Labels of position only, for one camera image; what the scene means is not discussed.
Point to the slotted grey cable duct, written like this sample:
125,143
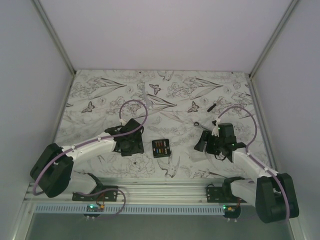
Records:
131,209

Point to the left aluminium frame post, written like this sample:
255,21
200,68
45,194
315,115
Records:
53,35

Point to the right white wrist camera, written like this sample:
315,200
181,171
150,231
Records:
215,130

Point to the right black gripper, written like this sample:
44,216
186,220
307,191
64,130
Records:
204,137

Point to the aluminium mounting rail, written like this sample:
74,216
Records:
135,190

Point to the aluminium frame post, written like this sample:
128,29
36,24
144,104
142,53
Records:
274,36
53,35

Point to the green controller board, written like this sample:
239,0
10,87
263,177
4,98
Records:
231,212
93,211

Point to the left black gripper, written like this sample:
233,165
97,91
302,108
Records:
138,148

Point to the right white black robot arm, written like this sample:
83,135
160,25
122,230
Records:
271,193

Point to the right green controller board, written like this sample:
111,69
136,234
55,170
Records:
231,212

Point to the left green controller board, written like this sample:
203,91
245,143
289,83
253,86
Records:
93,211

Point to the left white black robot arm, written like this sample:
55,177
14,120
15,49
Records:
55,170

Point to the black fuse box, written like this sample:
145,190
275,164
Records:
161,148

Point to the silver open-end wrench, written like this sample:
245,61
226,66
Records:
141,87

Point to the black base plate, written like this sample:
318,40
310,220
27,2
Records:
223,195
107,193

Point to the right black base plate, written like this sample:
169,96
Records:
223,195

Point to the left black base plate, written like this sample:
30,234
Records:
107,193

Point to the right aluminium frame post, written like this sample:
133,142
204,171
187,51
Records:
274,36

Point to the small black screwdriver bit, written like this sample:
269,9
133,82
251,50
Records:
211,107

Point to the ratchet wrench tool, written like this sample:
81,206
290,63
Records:
199,125

